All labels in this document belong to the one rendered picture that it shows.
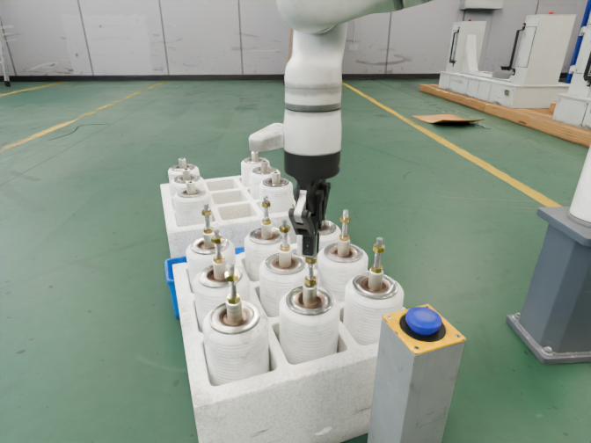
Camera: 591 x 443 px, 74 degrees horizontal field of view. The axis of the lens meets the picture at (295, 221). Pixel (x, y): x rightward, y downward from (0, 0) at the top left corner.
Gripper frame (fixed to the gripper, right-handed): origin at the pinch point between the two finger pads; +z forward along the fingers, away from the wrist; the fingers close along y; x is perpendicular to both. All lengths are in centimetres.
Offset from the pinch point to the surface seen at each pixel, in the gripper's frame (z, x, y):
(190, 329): 17.3, 19.5, -4.9
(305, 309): 9.9, -0.2, -2.8
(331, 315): 10.7, -4.1, -2.0
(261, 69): 19, 260, 588
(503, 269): 35, -41, 66
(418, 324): 2.5, -16.0, -10.6
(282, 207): 16, 22, 47
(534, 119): 29, -89, 295
